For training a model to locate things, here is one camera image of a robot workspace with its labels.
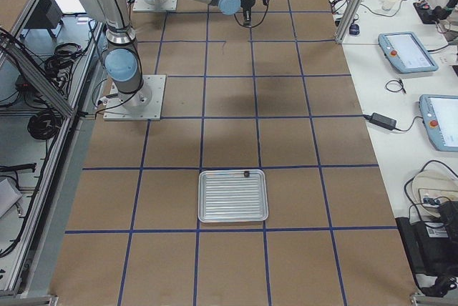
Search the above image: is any silver metal tray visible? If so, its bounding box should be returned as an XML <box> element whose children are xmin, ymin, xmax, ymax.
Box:
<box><xmin>198</xmin><ymin>169</ymin><xmax>269</xmax><ymax>223</ymax></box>

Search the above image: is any blue teach pendant near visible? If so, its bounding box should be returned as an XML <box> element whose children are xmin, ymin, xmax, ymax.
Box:
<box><xmin>419</xmin><ymin>94</ymin><xmax>457</xmax><ymax>152</ymax></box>

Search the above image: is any aluminium frame post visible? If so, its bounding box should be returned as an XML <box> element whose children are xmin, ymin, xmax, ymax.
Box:
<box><xmin>334</xmin><ymin>0</ymin><xmax>381</xmax><ymax>45</ymax></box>

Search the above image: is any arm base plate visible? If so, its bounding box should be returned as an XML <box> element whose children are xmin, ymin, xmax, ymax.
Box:
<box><xmin>133</xmin><ymin>0</ymin><xmax>177</xmax><ymax>13</ymax></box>
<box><xmin>103</xmin><ymin>75</ymin><xmax>166</xmax><ymax>122</ymax></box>

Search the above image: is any blue teach pendant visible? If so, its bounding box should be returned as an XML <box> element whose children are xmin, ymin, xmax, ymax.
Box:
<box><xmin>378</xmin><ymin>31</ymin><xmax>439</xmax><ymax>74</ymax></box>
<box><xmin>419</xmin><ymin>94</ymin><xmax>457</xmax><ymax>152</ymax></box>

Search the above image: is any aluminium frame rail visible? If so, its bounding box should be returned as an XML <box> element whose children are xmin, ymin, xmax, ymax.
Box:
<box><xmin>1</xmin><ymin>0</ymin><xmax>104</xmax><ymax>299</ymax></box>

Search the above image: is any blue teach pendant far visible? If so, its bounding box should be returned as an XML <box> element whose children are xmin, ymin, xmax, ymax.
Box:
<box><xmin>378</xmin><ymin>31</ymin><xmax>439</xmax><ymax>74</ymax></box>

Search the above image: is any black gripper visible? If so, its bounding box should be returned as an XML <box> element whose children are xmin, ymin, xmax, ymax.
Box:
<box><xmin>240</xmin><ymin>0</ymin><xmax>255</xmax><ymax>26</ymax></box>

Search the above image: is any black power brick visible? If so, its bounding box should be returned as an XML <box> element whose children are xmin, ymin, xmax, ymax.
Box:
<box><xmin>363</xmin><ymin>112</ymin><xmax>396</xmax><ymax>131</ymax></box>

